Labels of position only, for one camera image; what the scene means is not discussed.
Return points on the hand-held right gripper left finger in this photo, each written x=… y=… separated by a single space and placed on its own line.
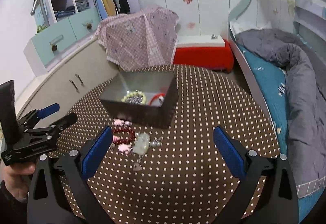
x=98 y=148

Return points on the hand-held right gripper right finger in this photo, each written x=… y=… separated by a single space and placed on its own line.
x=229 y=152

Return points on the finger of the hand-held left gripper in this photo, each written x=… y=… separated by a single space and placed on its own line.
x=48 y=110
x=66 y=120

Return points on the pink flower hair clip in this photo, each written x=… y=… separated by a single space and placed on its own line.
x=121 y=122
x=124 y=148

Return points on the small grey pendant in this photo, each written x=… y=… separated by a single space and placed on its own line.
x=137 y=166

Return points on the pale green jade pendant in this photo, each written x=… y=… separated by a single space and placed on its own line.
x=141 y=143

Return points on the dark metal box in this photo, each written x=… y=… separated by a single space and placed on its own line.
x=142 y=114

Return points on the silver charm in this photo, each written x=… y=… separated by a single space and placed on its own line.
x=156 y=142

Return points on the person's left forearm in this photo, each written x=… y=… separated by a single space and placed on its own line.
x=11 y=210

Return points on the person's left hand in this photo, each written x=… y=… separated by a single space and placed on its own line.
x=15 y=180

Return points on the beige cabinet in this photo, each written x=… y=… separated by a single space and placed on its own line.
x=63 y=71

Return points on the brown polka dot tablecloth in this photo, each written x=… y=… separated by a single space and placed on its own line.
x=178 y=175

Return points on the teal drawer unit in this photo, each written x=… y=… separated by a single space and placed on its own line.
x=63 y=32

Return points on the teal bedsheet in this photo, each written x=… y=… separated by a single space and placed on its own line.
x=264 y=76

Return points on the grey duvet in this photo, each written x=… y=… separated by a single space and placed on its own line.
x=303 y=101

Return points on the red storage stool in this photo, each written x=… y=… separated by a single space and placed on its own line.
x=203 y=57

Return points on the pink patterned cloth cover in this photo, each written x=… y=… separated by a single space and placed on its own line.
x=137 y=37

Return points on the folded jeans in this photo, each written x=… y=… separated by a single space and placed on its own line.
x=81 y=4

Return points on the metal binder clip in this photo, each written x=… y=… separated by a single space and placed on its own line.
x=214 y=36

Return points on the white bunk bed frame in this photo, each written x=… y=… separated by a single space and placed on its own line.
x=252 y=17

